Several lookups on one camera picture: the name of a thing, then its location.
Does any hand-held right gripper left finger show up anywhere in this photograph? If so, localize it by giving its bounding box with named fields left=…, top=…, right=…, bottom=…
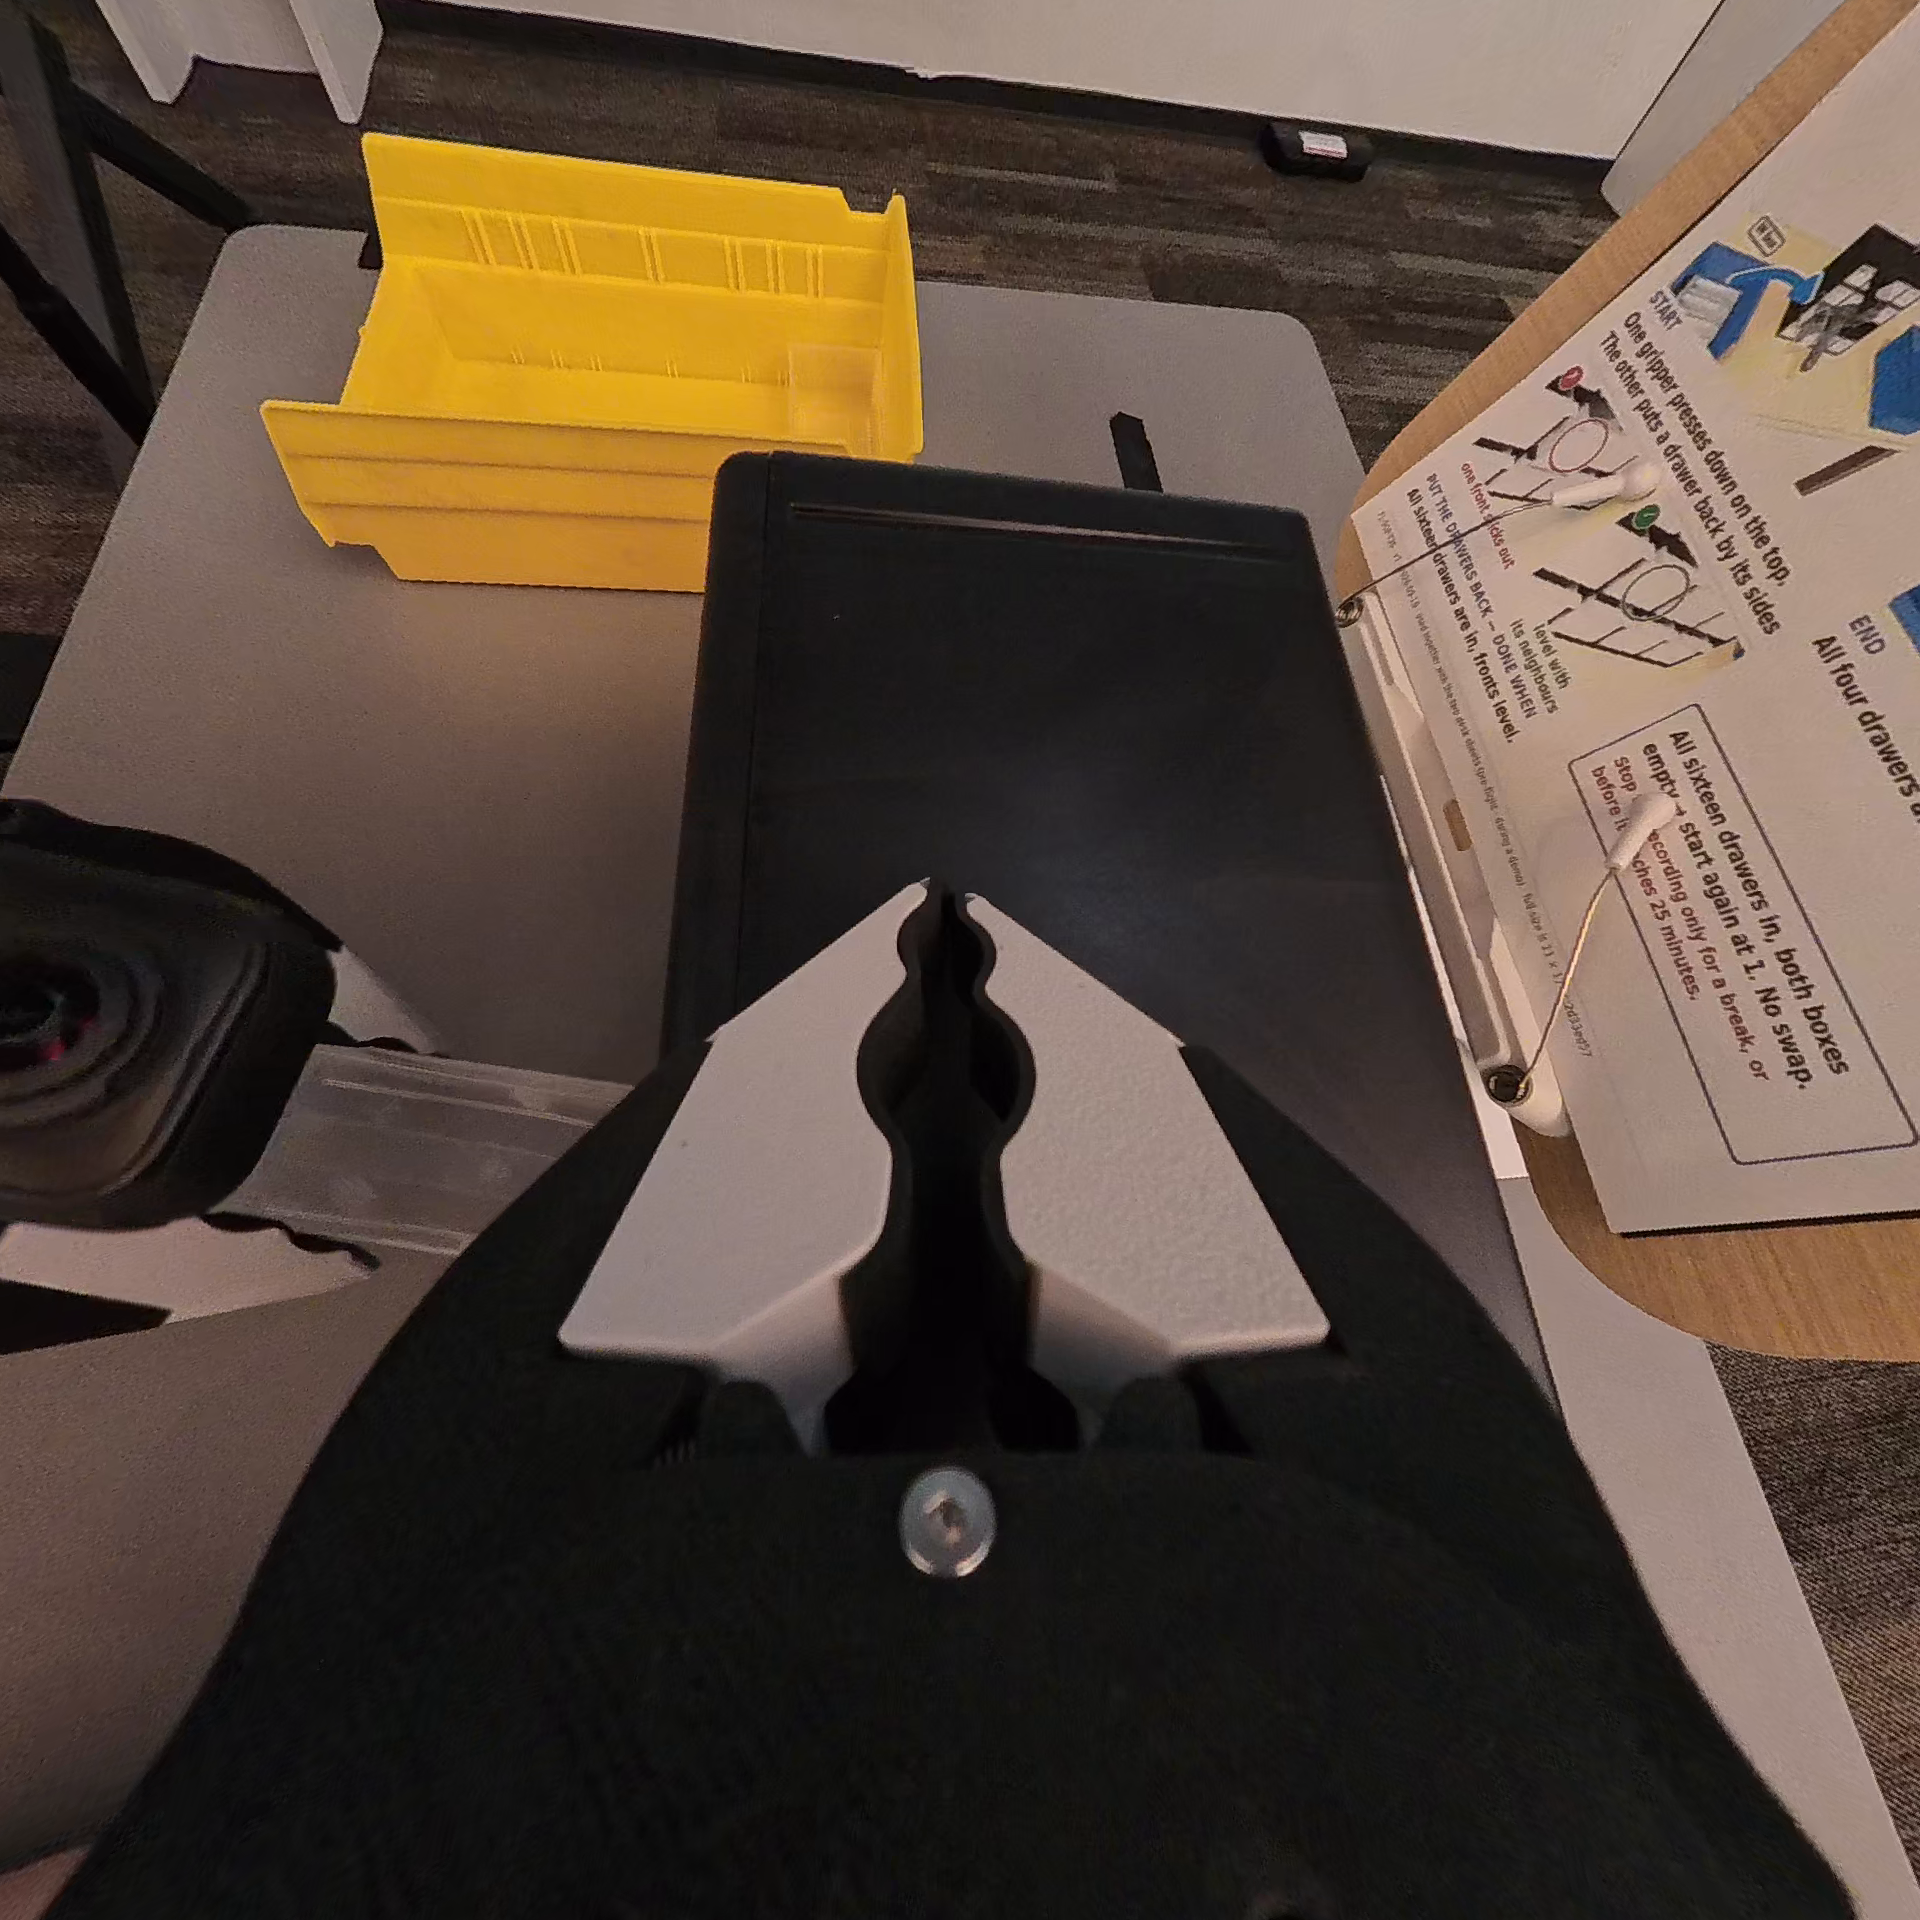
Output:
left=559, top=883, right=963, bottom=1455

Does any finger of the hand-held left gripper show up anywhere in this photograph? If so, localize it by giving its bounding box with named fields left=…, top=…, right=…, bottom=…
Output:
left=319, top=939, right=447, bottom=1056
left=0, top=1212, right=386, bottom=1326

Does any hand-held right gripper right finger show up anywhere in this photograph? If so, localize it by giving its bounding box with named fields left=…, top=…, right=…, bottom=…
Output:
left=954, top=885, right=1334, bottom=1454

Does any black drawer cabinet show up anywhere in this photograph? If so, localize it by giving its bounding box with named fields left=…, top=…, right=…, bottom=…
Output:
left=661, top=451, right=1556, bottom=1403

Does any yellow storage bin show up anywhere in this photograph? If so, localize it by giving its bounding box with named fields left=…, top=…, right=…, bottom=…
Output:
left=263, top=132, right=923, bottom=595

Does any instruction poster on wooden board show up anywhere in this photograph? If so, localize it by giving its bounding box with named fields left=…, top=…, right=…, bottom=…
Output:
left=1333, top=0, right=1920, bottom=1367

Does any printed instruction poster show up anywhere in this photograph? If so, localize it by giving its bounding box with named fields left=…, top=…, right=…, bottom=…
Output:
left=1350, top=0, right=1920, bottom=1239

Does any black sign stand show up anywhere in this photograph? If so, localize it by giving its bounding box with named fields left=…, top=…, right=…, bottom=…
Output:
left=0, top=0, right=253, bottom=442

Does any black power adapter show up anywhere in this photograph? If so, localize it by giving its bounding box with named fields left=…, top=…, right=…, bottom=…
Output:
left=1258, top=119, right=1377, bottom=184

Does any white cable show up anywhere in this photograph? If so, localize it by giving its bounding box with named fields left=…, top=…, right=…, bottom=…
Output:
left=1477, top=790, right=1684, bottom=1104
left=1334, top=461, right=1665, bottom=624

